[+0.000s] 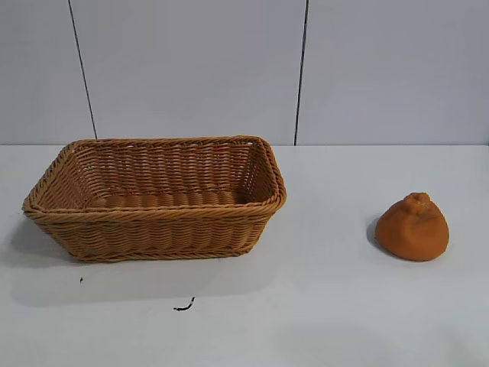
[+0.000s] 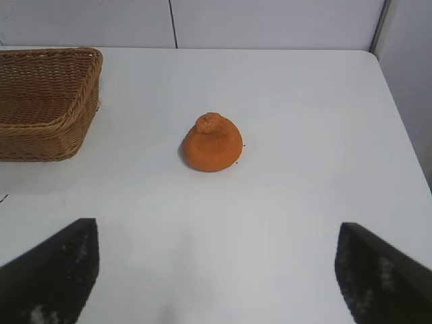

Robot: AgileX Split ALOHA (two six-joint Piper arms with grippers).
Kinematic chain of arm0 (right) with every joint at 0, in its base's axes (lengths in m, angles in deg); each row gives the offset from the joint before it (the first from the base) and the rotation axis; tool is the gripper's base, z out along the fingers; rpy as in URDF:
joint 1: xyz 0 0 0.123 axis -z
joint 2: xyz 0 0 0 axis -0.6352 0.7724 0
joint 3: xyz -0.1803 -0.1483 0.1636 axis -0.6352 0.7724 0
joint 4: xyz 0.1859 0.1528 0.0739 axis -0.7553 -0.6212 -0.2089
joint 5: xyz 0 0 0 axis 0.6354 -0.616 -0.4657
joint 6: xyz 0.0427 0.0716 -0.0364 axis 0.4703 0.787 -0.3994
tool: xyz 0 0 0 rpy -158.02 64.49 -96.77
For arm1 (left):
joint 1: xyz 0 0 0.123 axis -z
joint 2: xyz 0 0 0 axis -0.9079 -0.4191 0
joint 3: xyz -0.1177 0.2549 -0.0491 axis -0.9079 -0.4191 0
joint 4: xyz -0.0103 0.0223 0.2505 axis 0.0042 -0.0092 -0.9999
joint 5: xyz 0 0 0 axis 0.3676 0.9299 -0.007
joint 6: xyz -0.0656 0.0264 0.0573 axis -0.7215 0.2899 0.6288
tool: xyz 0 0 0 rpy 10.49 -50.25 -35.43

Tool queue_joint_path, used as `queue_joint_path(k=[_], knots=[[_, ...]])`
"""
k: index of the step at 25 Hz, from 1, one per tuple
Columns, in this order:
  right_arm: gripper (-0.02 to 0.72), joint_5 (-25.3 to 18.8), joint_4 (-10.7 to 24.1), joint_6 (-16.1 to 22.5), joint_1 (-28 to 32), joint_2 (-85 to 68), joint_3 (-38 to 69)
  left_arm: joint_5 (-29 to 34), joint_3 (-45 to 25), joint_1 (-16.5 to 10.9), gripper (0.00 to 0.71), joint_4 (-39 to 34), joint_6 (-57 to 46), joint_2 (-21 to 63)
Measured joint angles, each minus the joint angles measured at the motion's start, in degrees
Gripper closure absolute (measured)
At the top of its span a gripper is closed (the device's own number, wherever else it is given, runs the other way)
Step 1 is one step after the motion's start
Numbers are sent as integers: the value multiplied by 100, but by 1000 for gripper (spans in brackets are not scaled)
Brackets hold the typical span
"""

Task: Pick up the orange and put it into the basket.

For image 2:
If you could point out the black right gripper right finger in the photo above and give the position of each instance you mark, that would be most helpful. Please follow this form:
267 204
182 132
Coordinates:
381 280

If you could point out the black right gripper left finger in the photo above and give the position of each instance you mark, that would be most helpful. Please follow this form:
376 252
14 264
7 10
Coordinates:
50 276

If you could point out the orange with knobbed stem end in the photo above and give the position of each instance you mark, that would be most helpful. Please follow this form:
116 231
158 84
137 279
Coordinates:
211 148

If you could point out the brown woven wicker basket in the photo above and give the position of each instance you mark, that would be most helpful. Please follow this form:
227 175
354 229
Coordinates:
40 101

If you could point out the small black debris piece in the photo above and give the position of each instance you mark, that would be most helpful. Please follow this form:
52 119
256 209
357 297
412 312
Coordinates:
3 198

